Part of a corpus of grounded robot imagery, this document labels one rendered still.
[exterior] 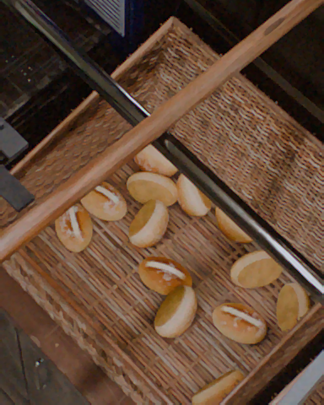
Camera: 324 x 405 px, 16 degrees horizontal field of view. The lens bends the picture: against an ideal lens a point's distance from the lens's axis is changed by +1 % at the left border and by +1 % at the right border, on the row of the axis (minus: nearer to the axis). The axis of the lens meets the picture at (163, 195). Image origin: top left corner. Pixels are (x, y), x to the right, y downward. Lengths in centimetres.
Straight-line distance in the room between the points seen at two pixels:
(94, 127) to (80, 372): 44
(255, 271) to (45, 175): 42
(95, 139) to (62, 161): 8
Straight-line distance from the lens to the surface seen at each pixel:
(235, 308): 200
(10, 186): 154
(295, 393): 150
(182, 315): 198
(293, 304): 201
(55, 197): 144
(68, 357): 202
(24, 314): 206
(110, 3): 222
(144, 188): 210
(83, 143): 211
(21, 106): 202
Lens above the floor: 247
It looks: 61 degrees down
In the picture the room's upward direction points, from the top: 5 degrees clockwise
